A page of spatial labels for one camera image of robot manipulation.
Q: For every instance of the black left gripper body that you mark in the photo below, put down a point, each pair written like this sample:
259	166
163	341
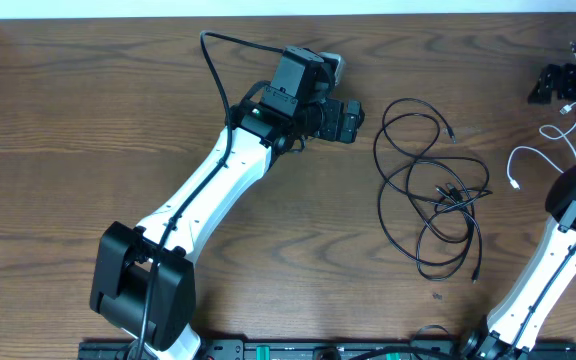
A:
333	122

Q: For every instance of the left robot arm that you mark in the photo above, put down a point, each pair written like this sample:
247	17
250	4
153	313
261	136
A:
144	279

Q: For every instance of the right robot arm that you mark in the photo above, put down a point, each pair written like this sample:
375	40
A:
511	329

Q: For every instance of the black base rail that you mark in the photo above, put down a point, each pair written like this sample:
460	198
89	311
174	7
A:
423	345

